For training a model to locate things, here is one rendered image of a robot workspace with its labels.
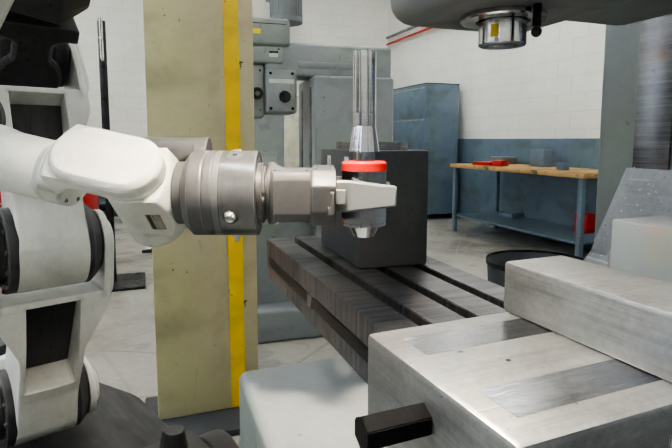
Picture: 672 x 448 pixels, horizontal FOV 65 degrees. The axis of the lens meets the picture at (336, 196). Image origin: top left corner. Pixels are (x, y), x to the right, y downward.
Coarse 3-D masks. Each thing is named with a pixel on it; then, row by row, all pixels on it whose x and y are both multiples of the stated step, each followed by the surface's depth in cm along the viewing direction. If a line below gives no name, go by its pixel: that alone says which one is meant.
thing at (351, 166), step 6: (342, 162) 54; (348, 162) 53; (354, 162) 53; (360, 162) 53; (366, 162) 53; (372, 162) 53; (378, 162) 53; (384, 162) 54; (342, 168) 54; (348, 168) 53; (354, 168) 53; (360, 168) 52; (366, 168) 52; (372, 168) 53; (378, 168) 53; (384, 168) 54
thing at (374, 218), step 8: (344, 176) 54; (352, 176) 53; (360, 176) 53; (368, 176) 53; (376, 176) 53; (384, 176) 54; (384, 184) 54; (384, 208) 54; (344, 216) 54; (352, 216) 53; (360, 216) 53; (368, 216) 53; (376, 216) 53; (384, 216) 54; (344, 224) 54; (352, 224) 54; (360, 224) 53; (368, 224) 53; (376, 224) 53; (384, 224) 54
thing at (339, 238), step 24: (336, 144) 98; (384, 144) 84; (336, 168) 92; (408, 168) 83; (408, 192) 84; (336, 216) 93; (408, 216) 84; (336, 240) 93; (360, 240) 82; (384, 240) 83; (408, 240) 85; (360, 264) 83; (384, 264) 84; (408, 264) 85
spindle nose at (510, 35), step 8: (504, 16) 51; (512, 16) 51; (520, 16) 51; (480, 24) 53; (488, 24) 52; (504, 24) 51; (512, 24) 51; (520, 24) 52; (480, 32) 53; (488, 32) 52; (504, 32) 51; (512, 32) 51; (520, 32) 52; (480, 40) 53; (488, 40) 52; (496, 40) 52; (504, 40) 51; (512, 40) 51; (520, 40) 52; (488, 48) 55; (496, 48) 55; (504, 48) 55; (512, 48) 55
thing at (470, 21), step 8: (488, 8) 50; (496, 8) 50; (504, 8) 49; (512, 8) 49; (520, 8) 49; (528, 8) 49; (464, 16) 53; (472, 16) 51; (480, 16) 51; (488, 16) 51; (496, 16) 51; (528, 16) 51; (544, 16) 51; (464, 24) 55; (472, 24) 55; (528, 24) 55
